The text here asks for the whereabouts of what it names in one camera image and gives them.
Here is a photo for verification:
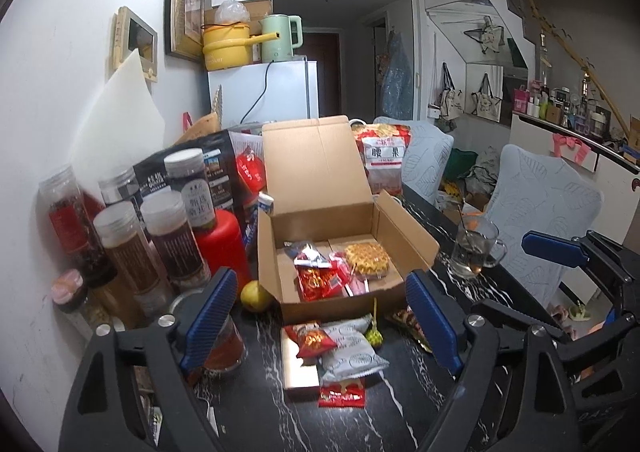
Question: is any brown meat snack packet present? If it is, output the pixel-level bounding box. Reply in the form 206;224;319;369
390;308;434;354

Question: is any pile of clothes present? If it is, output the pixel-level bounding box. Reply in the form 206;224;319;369
464;152;502;199

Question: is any white snack packet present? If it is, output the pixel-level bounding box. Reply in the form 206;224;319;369
317;319;390;384

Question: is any red cone-shaped snack packet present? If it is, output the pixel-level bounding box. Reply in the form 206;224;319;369
332;252;372;296

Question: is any green bag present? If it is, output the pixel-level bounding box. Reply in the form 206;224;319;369
442;148;476;184

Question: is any clear-wrapped waffle packet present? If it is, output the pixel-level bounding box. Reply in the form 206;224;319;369
330;241;392;281

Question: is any pale green kettle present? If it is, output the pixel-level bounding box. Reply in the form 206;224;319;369
258;14;304;64

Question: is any red and gold candy packet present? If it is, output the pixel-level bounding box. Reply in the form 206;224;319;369
294;262;347;304

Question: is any blue plastic bag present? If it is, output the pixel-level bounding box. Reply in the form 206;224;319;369
379;30;415;121

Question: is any metal spoon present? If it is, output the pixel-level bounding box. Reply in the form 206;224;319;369
457;202;474;254

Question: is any white counter cabinet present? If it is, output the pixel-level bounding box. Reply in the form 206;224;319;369
510;112;640;284

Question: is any red printed bag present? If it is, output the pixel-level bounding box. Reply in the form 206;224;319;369
235;132;266;194

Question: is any small red candy packet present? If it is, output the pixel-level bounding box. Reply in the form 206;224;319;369
283;321;339;359

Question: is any tall jar with brown contents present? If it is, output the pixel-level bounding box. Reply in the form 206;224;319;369
93;207;174;319

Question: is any clear plastic bag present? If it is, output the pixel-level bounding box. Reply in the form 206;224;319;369
215;0;250;26

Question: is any small jar with reddish lid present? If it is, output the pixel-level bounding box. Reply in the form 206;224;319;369
51;269;109;329

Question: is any open jar with orange contents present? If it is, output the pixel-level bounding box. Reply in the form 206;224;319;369
172;292;249;374

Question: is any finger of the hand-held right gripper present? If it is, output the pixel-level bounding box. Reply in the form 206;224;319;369
470;299;631;358
521;231;640;300

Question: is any green lollipop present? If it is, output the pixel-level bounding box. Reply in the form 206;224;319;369
364;298;385;349

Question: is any row of cosmetic bottles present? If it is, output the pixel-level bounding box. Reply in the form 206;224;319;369
512;77;614;141

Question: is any cardboard box on fridge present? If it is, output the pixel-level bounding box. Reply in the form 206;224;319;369
204;0;274;34

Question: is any small white milk bottle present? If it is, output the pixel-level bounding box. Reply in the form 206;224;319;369
257;192;276;234

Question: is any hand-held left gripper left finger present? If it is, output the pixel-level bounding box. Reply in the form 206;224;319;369
60;267;239;452

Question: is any white fridge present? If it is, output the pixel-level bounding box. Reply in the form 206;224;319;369
207;60;319;131

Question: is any black power cable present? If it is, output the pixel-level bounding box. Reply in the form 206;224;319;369
240;61;274;126

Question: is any glass mug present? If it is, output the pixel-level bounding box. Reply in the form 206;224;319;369
449;217;509;281

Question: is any yellow lemon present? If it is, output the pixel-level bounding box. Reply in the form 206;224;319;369
240;281;275;314

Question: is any brown door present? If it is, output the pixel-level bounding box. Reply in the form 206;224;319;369
302;31;341;119

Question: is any woven fan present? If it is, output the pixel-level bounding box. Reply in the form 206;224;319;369
210;85;225;129

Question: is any yellow bamboo decoration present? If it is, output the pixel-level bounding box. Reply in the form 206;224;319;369
520;0;627;134

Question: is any canvas tote bag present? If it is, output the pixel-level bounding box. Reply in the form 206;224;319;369
469;73;503;123
437;62;464;121

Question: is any tall jar with red contents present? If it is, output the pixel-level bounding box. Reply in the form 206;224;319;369
38;165;106;274

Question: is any silver snack packet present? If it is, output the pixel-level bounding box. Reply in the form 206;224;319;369
285;241;332;268

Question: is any yellow pot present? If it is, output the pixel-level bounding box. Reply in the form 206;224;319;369
201;22;279;72

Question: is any brown paper bag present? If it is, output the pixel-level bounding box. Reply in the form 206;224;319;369
175;111;221;146

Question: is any white foam board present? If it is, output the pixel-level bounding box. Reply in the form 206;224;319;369
69;49;166;194

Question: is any chair with light blue cover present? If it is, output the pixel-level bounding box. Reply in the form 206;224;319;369
372;117;455;194
487;145;605;304

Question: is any black product box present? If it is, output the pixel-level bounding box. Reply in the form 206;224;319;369
132;129;241;234

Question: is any red bottle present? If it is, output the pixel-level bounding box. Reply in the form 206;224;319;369
194;209;251;294

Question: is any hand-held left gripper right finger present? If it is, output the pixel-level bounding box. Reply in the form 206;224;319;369
405;269;581;452

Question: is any tall clear-lid jar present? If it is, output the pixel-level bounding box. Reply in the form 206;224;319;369
98;167;141;213

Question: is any small wall intercom panel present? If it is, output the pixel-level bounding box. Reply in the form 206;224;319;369
110;6;159;84

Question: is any tall jar with grey label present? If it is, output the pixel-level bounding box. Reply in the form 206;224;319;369
163;147;219;229

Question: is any pink bow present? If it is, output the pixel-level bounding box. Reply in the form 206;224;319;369
551;133;594;165

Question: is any large red nut bag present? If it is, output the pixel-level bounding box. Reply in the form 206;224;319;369
350;122;412;196

